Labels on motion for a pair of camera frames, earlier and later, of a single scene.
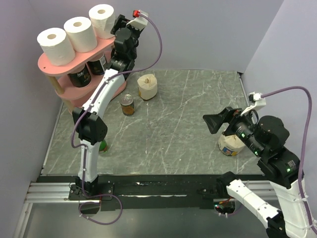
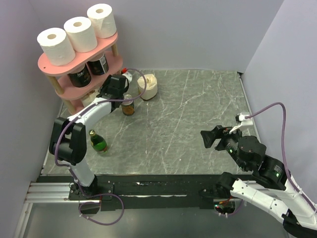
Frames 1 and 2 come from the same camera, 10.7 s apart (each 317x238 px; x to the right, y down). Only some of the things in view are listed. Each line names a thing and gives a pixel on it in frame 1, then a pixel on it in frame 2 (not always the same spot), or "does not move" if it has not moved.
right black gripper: [229, 114] -> [217, 132]
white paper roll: [57, 49] does not move
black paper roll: [82, 79] does not move
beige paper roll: [147, 87] does not move
